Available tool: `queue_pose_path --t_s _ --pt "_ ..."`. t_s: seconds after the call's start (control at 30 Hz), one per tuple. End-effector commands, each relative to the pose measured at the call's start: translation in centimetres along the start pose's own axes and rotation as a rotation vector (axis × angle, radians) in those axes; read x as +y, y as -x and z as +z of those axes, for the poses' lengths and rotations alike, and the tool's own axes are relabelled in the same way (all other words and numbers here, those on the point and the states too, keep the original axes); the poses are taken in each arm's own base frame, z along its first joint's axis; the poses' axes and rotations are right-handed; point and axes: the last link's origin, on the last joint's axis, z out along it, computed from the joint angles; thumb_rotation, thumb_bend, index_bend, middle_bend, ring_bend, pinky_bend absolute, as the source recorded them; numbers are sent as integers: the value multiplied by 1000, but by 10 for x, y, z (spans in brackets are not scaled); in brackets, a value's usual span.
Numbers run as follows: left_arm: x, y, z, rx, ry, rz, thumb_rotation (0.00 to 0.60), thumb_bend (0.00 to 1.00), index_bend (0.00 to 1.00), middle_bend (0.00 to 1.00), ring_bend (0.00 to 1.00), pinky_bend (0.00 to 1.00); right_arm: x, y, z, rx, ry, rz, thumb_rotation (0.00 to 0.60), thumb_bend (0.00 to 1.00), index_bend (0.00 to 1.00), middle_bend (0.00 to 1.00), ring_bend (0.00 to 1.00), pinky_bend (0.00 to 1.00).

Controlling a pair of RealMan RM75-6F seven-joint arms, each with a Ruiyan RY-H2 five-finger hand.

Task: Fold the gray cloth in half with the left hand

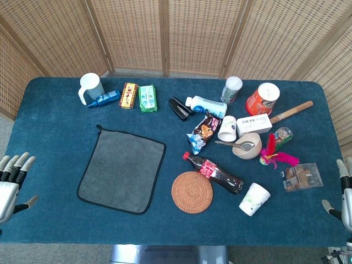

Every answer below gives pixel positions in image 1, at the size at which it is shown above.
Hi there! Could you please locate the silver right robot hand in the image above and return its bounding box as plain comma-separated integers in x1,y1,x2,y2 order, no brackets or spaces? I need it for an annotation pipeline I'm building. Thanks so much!
321,158,352,232

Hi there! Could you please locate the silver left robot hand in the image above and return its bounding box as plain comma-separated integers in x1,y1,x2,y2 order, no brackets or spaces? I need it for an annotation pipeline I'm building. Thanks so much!
0,152,39,224

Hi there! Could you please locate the grey and blue cloth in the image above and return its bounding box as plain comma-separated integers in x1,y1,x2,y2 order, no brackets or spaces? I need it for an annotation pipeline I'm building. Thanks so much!
76,124,167,216

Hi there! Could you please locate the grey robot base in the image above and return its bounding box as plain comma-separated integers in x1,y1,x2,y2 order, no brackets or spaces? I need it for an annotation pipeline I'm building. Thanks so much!
109,244,229,264

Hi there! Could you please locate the clear plastic pastry box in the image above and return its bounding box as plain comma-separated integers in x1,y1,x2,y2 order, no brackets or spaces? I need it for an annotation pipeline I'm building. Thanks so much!
280,162,324,193

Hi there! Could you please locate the white black machine part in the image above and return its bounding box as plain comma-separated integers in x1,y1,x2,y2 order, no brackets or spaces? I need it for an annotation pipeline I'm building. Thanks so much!
321,241,352,264

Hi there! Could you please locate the blue carpet table cover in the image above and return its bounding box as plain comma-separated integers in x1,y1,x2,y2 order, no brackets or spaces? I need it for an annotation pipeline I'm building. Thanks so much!
0,76,352,247

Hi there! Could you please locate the pink feather shuttlecock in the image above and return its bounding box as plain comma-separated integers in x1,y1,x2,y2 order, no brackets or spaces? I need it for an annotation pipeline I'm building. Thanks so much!
260,133,300,170

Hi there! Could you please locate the clear plastic jar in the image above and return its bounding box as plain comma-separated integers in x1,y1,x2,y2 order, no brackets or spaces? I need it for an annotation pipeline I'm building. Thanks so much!
274,126,294,145

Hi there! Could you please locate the large white paper cup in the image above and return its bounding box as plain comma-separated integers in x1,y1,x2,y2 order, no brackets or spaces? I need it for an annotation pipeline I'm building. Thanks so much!
238,182,271,217

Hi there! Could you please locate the beige bowl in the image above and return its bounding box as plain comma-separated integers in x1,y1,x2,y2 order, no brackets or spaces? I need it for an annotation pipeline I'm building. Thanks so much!
232,133,263,160

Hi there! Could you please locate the white carton box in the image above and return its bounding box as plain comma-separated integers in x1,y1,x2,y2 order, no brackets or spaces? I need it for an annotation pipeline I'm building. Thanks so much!
235,113,273,138

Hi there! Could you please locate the orange instant noodle cup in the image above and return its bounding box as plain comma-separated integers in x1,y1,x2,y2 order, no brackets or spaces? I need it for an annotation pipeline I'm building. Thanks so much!
246,82,281,117

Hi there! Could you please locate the cola bottle red label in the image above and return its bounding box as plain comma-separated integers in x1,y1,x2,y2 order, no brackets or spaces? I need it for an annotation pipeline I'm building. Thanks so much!
183,151,244,195

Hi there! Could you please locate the blue spray bottle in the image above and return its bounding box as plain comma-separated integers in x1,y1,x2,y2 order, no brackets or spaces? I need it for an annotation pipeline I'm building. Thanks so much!
87,89,122,109

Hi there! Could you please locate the small white paper cup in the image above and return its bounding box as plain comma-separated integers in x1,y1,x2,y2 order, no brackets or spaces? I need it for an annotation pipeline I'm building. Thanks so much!
217,115,238,142

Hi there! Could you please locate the red yellow carton box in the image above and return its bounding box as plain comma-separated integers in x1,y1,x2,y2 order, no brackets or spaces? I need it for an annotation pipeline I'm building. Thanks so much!
118,82,139,110

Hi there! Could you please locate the round rattan coaster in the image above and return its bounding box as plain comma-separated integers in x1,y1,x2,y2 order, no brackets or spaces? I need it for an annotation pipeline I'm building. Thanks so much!
171,170,214,215

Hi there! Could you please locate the brown blue snack bag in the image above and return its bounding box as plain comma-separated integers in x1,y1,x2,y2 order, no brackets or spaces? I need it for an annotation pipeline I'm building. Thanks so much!
186,109,222,156

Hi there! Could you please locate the white green lidded canister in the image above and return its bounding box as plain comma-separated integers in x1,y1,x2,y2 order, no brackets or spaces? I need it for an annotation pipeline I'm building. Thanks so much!
221,76,243,105

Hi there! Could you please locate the white bottle blue label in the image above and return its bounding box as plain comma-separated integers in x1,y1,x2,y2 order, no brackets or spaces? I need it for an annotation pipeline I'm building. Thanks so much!
185,95,228,119

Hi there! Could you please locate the green wet wipes pack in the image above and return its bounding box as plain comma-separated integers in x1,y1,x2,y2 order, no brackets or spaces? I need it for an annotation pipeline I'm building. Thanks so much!
137,84,158,113

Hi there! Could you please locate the black stapler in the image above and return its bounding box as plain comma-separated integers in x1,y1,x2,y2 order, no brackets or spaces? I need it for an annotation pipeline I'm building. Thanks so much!
168,96,195,122

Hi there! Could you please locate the wicker folding screen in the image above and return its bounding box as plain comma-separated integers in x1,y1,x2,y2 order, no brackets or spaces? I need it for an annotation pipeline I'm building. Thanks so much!
0,0,352,149

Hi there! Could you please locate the wooden handled tool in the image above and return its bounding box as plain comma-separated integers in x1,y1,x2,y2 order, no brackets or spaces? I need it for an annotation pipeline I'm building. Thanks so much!
269,100,314,125

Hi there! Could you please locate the pale blue handled mug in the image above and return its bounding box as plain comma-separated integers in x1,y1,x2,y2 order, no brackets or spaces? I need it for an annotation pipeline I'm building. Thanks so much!
78,73,105,106

